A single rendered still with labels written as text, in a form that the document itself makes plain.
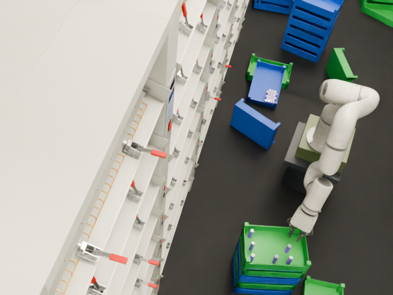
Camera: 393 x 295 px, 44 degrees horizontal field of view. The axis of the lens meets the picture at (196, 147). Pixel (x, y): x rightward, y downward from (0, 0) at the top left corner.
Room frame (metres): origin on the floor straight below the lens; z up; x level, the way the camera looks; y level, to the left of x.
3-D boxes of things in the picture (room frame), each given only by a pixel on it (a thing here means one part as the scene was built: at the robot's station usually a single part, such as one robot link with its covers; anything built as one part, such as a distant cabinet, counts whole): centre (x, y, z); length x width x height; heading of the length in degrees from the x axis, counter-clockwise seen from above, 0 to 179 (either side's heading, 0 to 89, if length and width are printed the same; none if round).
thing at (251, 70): (2.61, -0.44, 0.04); 0.30 x 0.20 x 0.08; 82
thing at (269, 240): (1.07, -0.44, 0.36); 0.30 x 0.20 x 0.08; 96
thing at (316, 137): (1.76, -0.69, 0.47); 0.19 x 0.19 x 0.18
